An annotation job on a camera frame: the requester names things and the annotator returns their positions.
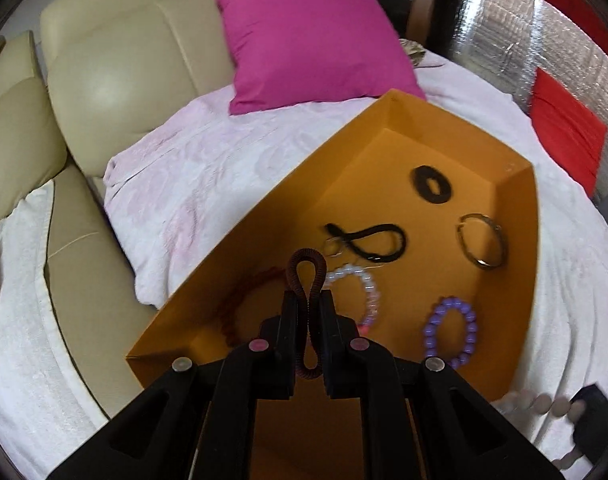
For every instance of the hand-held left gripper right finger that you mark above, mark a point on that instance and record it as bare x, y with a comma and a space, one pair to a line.
328, 330

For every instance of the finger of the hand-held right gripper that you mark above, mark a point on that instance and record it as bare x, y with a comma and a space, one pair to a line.
596, 417

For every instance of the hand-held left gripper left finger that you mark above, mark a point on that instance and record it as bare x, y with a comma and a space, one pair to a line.
290, 330

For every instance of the orange cardboard box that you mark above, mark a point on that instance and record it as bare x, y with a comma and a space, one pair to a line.
408, 230

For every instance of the metal bangle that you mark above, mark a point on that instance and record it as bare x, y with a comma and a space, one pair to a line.
466, 250

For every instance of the black scrunchie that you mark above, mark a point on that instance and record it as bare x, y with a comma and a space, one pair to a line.
421, 187

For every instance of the pale pink embossed blanket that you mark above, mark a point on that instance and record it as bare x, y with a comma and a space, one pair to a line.
209, 175

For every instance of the white towel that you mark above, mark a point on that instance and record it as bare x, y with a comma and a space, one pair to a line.
19, 310

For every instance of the patterned cloth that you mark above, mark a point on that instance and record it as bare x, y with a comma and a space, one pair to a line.
412, 52

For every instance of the red cushion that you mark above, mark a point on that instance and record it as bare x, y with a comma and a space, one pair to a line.
563, 125

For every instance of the magenta pillow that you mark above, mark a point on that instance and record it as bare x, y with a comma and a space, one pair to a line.
309, 35

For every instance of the beige leather sofa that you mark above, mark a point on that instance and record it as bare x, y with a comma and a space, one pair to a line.
114, 70

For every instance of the silver foil sheet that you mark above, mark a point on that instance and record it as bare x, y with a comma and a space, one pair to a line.
498, 30

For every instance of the red cloth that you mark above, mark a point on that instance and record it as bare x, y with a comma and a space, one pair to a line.
578, 20

